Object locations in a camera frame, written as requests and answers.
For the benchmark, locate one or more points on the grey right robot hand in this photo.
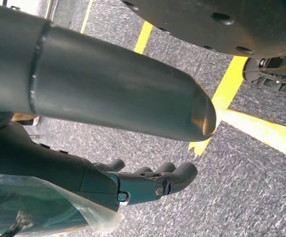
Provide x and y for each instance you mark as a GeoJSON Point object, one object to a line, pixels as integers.
{"type": "Point", "coordinates": [108, 91]}

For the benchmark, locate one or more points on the clear plastic film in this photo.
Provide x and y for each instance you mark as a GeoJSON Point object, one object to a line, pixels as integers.
{"type": "Point", "coordinates": [59, 212]}

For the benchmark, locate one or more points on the dark robot leg shell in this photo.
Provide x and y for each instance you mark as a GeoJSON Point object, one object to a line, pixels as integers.
{"type": "Point", "coordinates": [207, 29]}

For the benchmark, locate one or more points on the robot foot with beige sole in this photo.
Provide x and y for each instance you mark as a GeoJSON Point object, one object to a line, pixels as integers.
{"type": "Point", "coordinates": [256, 70]}

